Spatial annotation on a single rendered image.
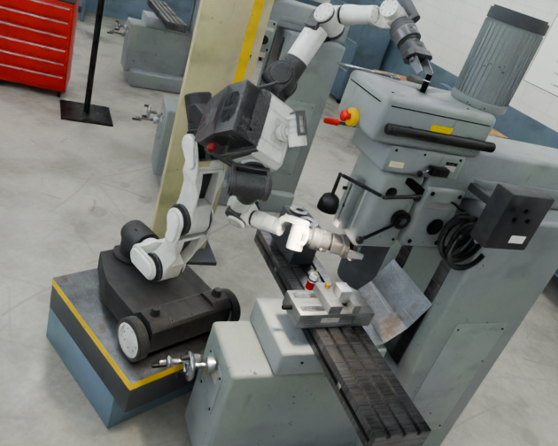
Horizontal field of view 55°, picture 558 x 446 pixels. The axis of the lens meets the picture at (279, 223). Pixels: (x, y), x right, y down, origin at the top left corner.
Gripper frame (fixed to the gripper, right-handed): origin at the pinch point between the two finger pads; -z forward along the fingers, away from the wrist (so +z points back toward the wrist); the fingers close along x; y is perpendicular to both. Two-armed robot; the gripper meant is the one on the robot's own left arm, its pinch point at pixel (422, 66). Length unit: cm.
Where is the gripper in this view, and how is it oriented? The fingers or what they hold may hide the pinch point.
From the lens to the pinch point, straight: 193.9
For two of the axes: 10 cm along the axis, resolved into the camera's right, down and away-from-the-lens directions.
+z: -3.2, -8.9, 3.3
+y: 5.2, -4.6, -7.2
